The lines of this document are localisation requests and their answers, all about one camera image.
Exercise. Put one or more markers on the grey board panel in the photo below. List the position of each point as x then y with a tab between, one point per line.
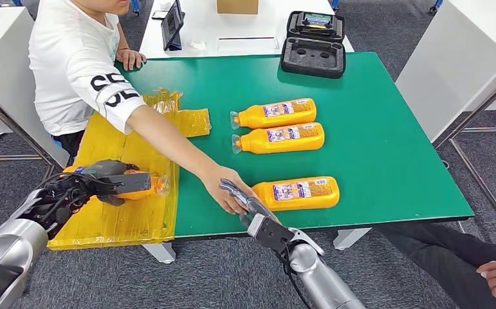
22	128

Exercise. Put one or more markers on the crumpled white tissue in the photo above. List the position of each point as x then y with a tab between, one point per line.
198	44

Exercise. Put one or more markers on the steel tube frame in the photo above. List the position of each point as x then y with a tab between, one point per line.
9	158
478	110

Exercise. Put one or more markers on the white table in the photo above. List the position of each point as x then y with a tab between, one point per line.
239	25

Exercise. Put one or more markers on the brown cardboard box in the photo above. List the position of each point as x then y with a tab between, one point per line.
237	6

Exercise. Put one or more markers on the smartphone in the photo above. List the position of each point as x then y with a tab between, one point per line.
160	14

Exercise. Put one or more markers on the person's right forearm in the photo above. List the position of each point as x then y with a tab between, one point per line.
166	140

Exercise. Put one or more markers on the white table foot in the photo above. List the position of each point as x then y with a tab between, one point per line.
350	239
160	253

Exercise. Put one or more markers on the black handheld controller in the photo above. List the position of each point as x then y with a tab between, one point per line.
316	23

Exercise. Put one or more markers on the person's left hand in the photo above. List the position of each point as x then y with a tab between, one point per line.
130	59

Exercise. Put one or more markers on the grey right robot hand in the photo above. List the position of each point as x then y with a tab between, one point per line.
254	204

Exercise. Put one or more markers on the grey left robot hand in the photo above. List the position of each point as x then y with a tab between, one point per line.
107	168

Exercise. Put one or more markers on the orange detergent bottle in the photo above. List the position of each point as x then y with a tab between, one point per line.
273	115
281	138
299	194
156	185

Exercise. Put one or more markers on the black tablet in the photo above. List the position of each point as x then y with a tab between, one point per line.
172	23

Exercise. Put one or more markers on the yellow taped cardboard mat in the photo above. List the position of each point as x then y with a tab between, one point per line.
115	221

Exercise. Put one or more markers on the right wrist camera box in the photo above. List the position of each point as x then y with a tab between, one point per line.
273	234

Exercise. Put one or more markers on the white partition panel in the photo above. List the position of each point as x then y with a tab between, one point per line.
448	64

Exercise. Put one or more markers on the black foam-lined case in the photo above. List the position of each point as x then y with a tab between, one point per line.
313	59

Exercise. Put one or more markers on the person's right hand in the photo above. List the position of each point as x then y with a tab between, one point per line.
218	183

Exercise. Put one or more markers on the person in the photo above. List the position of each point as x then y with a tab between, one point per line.
73	64
443	256

